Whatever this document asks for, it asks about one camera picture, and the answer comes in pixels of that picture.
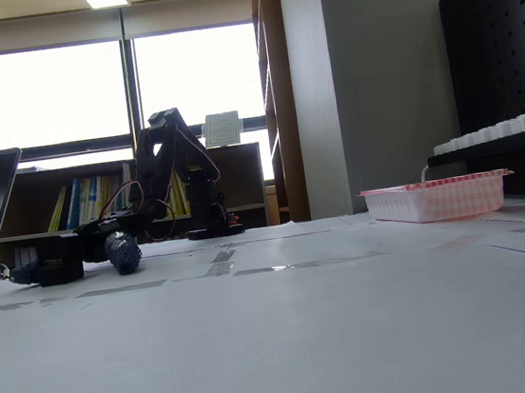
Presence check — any beige roller blind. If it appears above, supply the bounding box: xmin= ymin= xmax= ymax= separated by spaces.
xmin=119 ymin=0 xmax=256 ymax=39
xmin=0 ymin=7 xmax=125 ymax=56

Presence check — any row of blue yellow books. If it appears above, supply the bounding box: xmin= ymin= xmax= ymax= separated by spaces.
xmin=60 ymin=170 xmax=138 ymax=231

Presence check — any pink checkered tray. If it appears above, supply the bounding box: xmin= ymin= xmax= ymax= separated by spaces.
xmin=357 ymin=167 xmax=520 ymax=232

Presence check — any tall brown wooden shelf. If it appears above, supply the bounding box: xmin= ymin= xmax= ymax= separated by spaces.
xmin=249 ymin=0 xmax=314 ymax=226

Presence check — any white paper sign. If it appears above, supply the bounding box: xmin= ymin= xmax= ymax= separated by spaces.
xmin=199 ymin=109 xmax=246 ymax=149

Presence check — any red robot servo cable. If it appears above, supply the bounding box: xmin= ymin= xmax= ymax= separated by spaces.
xmin=96 ymin=175 xmax=180 ymax=249

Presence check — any black pegboard panel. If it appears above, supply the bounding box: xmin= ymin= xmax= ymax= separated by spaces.
xmin=437 ymin=0 xmax=525 ymax=209

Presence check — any leaning yellow book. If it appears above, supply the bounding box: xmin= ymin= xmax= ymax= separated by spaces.
xmin=42 ymin=185 xmax=73 ymax=233

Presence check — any low wooden bookshelf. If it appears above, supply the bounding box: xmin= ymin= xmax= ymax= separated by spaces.
xmin=0 ymin=140 xmax=273 ymax=277

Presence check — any white binders row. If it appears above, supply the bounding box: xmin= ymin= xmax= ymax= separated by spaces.
xmin=11 ymin=245 xmax=43 ymax=276

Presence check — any small black box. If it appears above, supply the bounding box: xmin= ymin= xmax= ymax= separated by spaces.
xmin=31 ymin=230 xmax=86 ymax=288

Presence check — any white keyboard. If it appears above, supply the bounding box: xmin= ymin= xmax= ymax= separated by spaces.
xmin=428 ymin=107 xmax=525 ymax=157

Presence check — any black monitor stand shelf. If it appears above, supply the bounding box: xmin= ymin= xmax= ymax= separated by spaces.
xmin=423 ymin=128 xmax=525 ymax=169

